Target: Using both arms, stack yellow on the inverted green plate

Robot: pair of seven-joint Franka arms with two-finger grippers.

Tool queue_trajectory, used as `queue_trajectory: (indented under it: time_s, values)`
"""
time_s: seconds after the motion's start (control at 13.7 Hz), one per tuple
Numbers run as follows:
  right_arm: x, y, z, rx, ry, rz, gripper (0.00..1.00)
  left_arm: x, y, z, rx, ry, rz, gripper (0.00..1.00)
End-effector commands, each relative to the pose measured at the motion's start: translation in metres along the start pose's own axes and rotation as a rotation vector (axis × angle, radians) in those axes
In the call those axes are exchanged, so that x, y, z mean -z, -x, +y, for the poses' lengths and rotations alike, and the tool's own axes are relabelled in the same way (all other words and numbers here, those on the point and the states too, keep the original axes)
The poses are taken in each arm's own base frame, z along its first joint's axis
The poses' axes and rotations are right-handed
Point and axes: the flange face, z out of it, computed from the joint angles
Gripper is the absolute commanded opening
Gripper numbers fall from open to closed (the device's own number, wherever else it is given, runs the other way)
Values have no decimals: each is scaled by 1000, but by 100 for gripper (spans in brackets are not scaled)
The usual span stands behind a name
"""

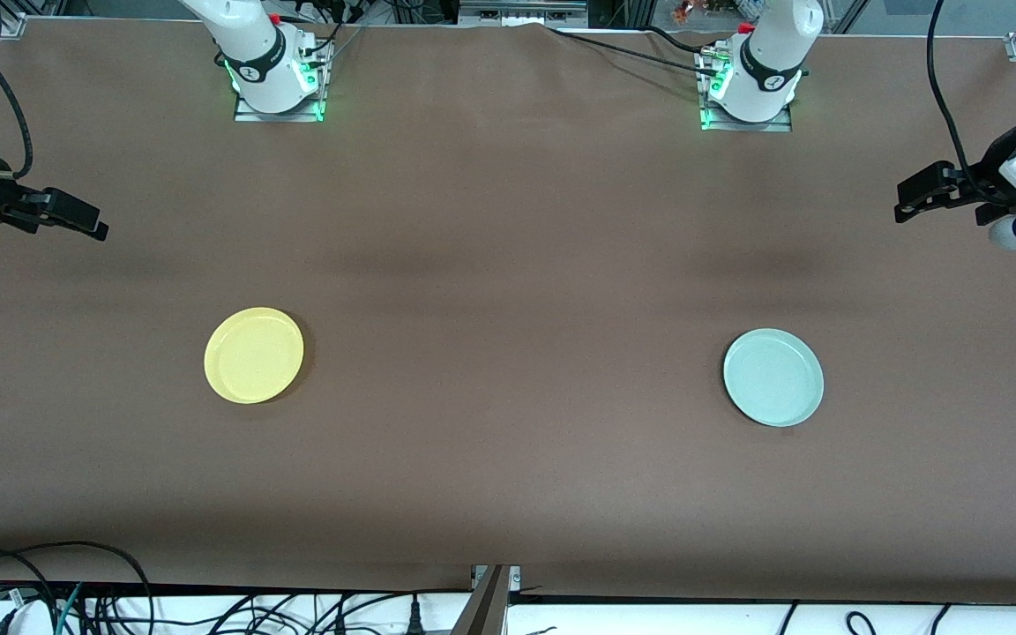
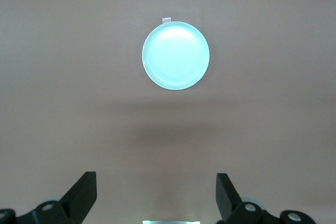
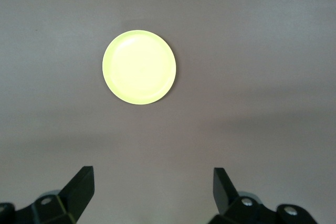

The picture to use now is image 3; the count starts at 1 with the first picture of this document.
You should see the yellow round plate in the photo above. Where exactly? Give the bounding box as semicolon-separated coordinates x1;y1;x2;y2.
101;30;177;105

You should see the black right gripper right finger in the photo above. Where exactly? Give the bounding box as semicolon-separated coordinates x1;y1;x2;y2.
209;167;320;224

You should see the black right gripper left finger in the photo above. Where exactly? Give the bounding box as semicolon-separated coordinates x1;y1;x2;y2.
0;165;96;224

